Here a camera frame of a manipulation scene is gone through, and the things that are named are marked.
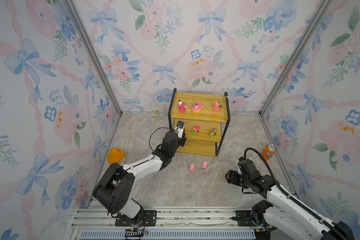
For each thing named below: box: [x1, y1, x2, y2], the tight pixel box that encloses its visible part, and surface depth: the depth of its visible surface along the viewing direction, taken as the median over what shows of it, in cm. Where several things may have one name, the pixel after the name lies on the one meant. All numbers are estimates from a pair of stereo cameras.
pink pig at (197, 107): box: [191, 101, 204, 113], surface depth 74 cm
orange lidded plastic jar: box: [107, 148, 125, 164], surface depth 86 cm
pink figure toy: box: [178, 99, 188, 114], surface depth 73 cm
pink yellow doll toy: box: [212, 98, 223, 112], surface depth 73 cm
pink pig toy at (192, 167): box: [189, 162, 196, 172], surface depth 92 cm
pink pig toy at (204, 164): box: [202, 160, 208, 170], surface depth 93 cm
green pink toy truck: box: [191, 125, 200, 135], surface depth 87 cm
